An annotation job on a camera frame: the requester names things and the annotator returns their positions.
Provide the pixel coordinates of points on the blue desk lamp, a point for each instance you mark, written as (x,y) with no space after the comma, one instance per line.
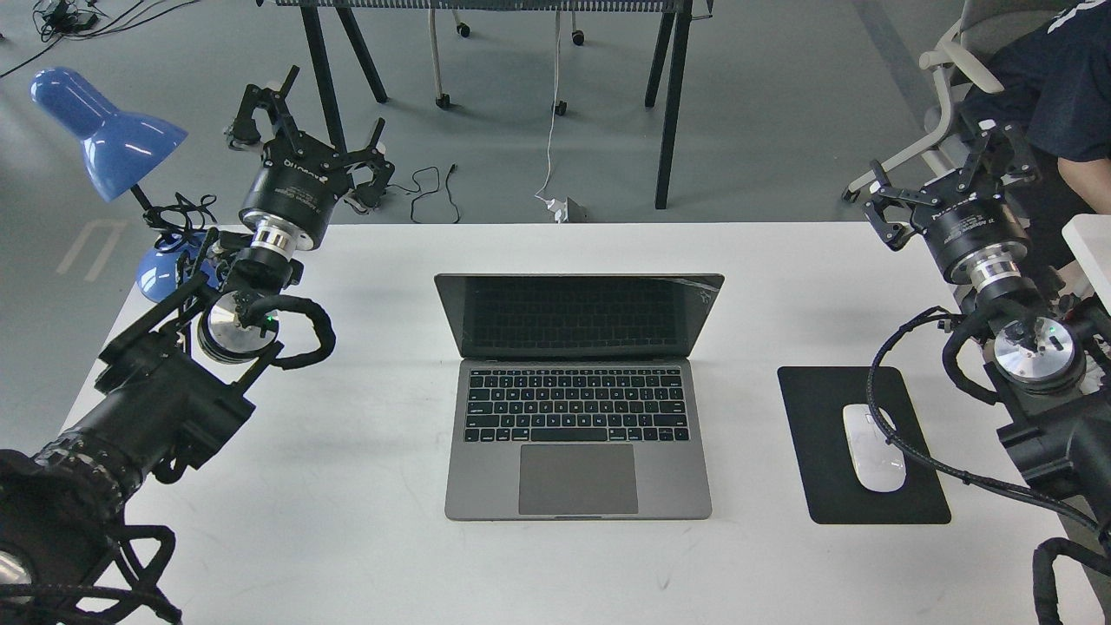
(119,149)

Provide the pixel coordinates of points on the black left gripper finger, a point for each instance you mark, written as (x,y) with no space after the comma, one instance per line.
(368,195)
(243,133)

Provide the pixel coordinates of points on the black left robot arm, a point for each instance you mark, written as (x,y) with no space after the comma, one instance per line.
(175,382)

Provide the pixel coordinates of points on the white computer mouse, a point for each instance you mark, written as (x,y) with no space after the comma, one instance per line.
(879,466)

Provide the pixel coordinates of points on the grey office chair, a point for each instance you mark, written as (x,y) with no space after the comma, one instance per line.
(941,77)

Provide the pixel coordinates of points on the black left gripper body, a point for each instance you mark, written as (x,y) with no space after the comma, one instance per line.
(299,182)

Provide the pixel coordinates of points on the person in dark shirt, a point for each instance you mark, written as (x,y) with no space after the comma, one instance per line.
(1056,89)

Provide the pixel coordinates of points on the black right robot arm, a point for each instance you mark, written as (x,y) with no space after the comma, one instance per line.
(1009,345)

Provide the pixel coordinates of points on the grey open laptop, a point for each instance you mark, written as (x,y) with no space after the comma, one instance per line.
(575,396)

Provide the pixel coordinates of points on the black mouse pad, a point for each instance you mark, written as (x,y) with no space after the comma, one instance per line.
(815,399)

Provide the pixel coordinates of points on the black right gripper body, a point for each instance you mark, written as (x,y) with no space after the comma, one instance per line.
(958,226)

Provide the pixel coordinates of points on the white rolling chair base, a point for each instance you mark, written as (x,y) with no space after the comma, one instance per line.
(496,62)

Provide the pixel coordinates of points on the white power adapter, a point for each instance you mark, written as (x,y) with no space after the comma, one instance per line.
(567,211)

